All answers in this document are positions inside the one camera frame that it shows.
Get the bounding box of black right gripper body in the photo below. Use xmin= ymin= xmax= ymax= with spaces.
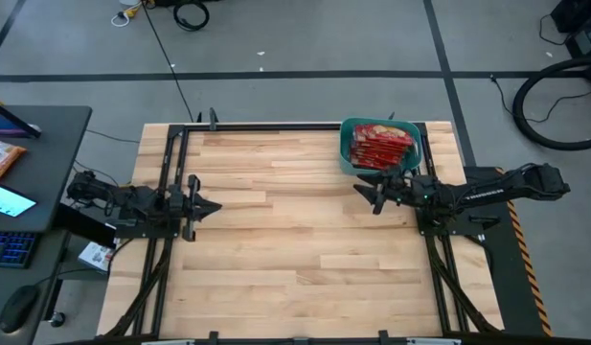
xmin=371 ymin=171 xmax=421 ymax=217

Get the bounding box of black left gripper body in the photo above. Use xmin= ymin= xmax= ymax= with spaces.
xmin=168 ymin=173 xmax=203 ymax=242

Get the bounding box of teal plastic basket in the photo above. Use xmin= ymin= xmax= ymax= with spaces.
xmin=338 ymin=117 xmax=423 ymax=177

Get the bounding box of white printed box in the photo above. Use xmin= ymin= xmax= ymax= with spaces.
xmin=78 ymin=241 xmax=116 ymax=272

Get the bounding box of black computer case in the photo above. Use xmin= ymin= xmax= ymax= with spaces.
xmin=53 ymin=203 xmax=118 ymax=249

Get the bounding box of black yellow striped platform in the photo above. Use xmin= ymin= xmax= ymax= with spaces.
xmin=462 ymin=166 xmax=554 ymax=337

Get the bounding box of black office desk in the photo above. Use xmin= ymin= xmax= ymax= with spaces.
xmin=0 ymin=104 xmax=93 ymax=345

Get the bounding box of backlit black keyboard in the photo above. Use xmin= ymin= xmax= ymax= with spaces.
xmin=0 ymin=231 xmax=40 ymax=270

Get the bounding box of orange snack bag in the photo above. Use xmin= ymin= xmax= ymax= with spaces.
xmin=0 ymin=138 xmax=28 ymax=184

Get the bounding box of black computer mouse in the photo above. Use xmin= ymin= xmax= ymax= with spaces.
xmin=0 ymin=285 xmax=40 ymax=334

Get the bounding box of tilted computer monitor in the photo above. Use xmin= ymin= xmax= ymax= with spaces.
xmin=0 ymin=98 xmax=41 ymax=140

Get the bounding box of black equipment case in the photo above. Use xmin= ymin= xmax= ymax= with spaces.
xmin=551 ymin=0 xmax=591 ymax=59

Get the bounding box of black aluminium rig frame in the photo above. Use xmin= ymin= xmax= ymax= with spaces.
xmin=101 ymin=108 xmax=507 ymax=345

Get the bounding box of thin black floor cable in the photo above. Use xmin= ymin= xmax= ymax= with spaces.
xmin=489 ymin=74 xmax=591 ymax=124

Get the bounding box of thick black hose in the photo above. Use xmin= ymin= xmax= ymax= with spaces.
xmin=511 ymin=56 xmax=591 ymax=152

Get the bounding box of long black floor cable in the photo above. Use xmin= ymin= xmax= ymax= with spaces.
xmin=141 ymin=0 xmax=195 ymax=124

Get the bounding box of coiled black cable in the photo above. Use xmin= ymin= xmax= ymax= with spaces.
xmin=172 ymin=0 xmax=211 ymax=33

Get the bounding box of white and yellow cable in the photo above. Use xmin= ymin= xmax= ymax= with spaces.
xmin=110 ymin=0 xmax=144 ymax=28

